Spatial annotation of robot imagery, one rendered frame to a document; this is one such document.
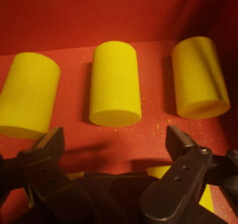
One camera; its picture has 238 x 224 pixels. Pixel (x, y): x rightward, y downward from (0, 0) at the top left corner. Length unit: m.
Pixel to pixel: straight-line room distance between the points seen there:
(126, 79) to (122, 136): 0.09
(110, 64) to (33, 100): 0.11
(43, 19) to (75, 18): 0.05
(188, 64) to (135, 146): 0.14
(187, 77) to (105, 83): 0.11
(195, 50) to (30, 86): 0.23
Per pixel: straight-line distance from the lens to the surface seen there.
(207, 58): 0.27
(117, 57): 0.23
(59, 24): 0.31
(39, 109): 0.23
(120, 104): 0.20
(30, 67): 0.25
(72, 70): 0.32
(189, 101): 0.23
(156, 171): 0.20
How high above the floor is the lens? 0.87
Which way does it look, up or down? 66 degrees down
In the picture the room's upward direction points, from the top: 2 degrees clockwise
